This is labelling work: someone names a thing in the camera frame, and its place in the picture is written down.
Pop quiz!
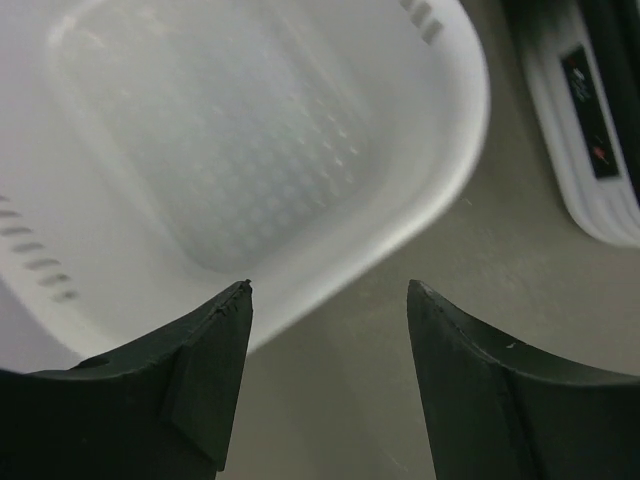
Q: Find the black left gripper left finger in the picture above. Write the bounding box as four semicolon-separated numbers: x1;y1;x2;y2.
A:
1;280;253;479

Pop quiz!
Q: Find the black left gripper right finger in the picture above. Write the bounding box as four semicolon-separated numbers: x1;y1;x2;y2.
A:
407;280;639;479

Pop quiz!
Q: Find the white plastic basket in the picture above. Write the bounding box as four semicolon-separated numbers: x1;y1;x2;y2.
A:
1;1;490;373

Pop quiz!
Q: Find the white black space suitcase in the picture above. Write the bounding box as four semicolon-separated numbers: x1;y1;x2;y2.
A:
504;1;639;248

